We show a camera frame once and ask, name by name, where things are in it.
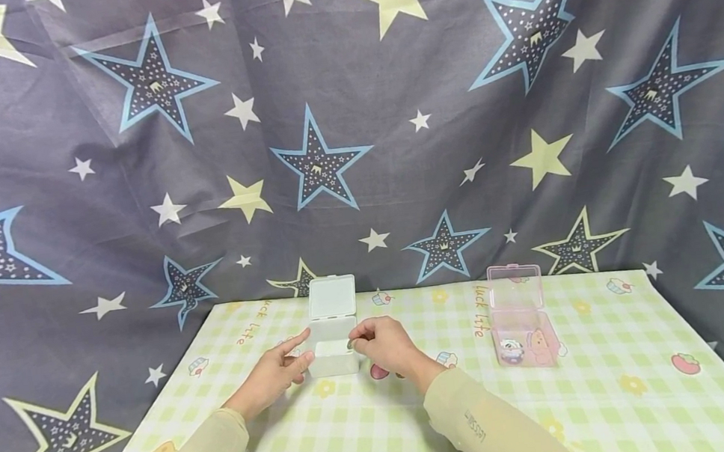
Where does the person's left hand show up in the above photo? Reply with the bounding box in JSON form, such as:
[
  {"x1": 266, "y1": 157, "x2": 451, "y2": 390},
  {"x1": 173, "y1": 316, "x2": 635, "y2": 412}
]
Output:
[{"x1": 215, "y1": 328, "x2": 323, "y2": 425}]

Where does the person's right hand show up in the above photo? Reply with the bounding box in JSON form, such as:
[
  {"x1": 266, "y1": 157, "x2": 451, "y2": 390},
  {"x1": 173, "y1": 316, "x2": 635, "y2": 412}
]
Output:
[{"x1": 346, "y1": 309, "x2": 450, "y2": 403}]

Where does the white plastic box with lid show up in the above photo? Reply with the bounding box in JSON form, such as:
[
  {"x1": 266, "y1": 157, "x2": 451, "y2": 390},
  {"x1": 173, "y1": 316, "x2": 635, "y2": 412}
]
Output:
[{"x1": 297, "y1": 273, "x2": 367, "y2": 380}]

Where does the small round white charm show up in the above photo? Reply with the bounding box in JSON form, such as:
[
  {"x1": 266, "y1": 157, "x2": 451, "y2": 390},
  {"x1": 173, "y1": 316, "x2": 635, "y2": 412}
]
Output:
[{"x1": 498, "y1": 338, "x2": 527, "y2": 366}]

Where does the pink transparent box with lid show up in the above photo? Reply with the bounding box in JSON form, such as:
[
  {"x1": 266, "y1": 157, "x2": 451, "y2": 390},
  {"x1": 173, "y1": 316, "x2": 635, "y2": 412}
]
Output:
[{"x1": 482, "y1": 259, "x2": 564, "y2": 376}]

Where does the pink bear figure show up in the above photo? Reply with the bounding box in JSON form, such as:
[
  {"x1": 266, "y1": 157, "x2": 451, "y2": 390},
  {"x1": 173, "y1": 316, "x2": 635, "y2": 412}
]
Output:
[{"x1": 527, "y1": 326, "x2": 561, "y2": 369}]

